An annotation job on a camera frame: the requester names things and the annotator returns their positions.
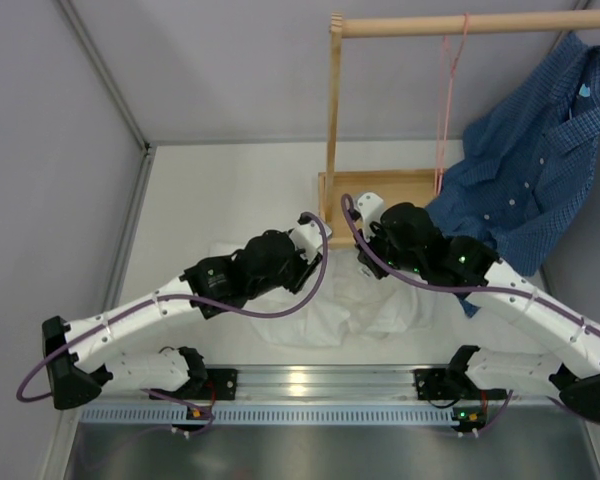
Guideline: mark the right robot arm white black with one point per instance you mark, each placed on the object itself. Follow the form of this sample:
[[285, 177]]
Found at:
[[479, 276]]

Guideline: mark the blue checkered shirt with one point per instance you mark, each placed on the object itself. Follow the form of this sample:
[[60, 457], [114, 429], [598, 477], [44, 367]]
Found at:
[[528, 164]]

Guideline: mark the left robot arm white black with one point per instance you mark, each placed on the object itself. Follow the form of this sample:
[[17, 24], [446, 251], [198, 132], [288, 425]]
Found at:
[[88, 357]]

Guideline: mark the pink wire hanger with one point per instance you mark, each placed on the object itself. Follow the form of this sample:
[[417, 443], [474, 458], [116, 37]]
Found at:
[[447, 72]]

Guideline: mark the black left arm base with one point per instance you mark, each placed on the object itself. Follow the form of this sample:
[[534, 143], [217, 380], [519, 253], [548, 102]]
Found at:
[[221, 384]]

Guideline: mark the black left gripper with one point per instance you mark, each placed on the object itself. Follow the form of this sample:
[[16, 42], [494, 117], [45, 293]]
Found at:
[[305, 271]]

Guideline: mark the wooden clothes rack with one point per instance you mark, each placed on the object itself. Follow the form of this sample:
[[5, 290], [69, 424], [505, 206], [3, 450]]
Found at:
[[403, 170]]

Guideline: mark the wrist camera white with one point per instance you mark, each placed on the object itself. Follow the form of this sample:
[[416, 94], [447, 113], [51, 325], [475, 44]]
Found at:
[[309, 235], [370, 207]]

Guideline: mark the slotted cable duct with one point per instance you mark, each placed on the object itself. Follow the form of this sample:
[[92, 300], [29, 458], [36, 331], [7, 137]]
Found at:
[[277, 415]]

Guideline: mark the aluminium mounting rail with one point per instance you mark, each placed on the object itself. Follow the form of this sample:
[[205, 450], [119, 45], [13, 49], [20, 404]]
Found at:
[[377, 382]]

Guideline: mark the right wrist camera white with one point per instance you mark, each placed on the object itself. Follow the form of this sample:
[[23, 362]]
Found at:
[[370, 207]]

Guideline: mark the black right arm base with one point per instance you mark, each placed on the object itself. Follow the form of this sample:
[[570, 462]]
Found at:
[[444, 388]]

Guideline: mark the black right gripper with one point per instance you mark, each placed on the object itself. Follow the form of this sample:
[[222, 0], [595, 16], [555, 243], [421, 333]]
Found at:
[[378, 273]]

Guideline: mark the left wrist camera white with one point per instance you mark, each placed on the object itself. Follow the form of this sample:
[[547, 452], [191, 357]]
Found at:
[[309, 235]]

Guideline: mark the white shirt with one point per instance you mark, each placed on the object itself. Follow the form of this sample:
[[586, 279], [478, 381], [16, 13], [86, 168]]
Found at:
[[350, 304]]

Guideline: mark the aluminium corner frame post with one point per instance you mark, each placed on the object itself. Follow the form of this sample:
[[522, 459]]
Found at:
[[80, 31]]

